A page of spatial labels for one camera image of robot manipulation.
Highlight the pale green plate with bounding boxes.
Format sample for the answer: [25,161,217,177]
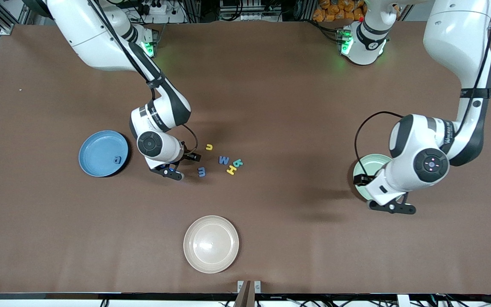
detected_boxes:
[353,154,394,201]

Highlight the blue plate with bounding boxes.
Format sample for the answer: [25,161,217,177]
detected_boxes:
[78,130,129,177]

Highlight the beige plate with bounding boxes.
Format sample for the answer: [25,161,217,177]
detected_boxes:
[183,215,240,274]

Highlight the white power strip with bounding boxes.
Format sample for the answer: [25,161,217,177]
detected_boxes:
[137,0,173,16]

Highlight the grey electronics rack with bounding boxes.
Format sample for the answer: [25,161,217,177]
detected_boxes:
[220,0,271,22]

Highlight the orange packaged goods pile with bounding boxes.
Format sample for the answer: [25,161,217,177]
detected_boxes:
[313,0,365,23]

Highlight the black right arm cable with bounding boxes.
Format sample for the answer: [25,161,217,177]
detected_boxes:
[90,0,198,155]

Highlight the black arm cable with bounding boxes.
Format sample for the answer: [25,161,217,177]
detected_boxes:
[90,0,198,155]
[354,0,491,177]

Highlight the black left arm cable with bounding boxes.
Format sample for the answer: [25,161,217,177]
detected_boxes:
[354,0,491,177]

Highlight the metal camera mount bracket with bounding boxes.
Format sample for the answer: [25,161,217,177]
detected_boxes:
[237,280,261,307]

